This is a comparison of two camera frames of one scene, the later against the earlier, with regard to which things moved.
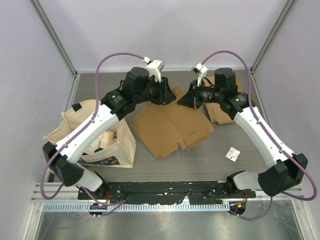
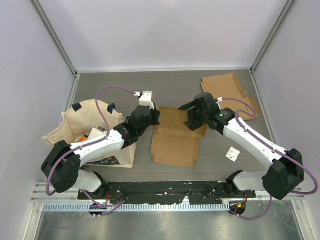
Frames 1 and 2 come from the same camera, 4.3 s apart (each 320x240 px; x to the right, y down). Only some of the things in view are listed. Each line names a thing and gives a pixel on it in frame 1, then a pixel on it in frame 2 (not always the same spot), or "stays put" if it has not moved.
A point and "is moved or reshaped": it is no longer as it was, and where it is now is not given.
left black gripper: [164, 94] -> [156, 114]
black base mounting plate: [212, 192] stays put
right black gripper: [191, 99] -> [190, 115]
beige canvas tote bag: [122, 154] stays put
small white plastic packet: [233, 154] stays put
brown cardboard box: [160, 128] is moved or reshaped
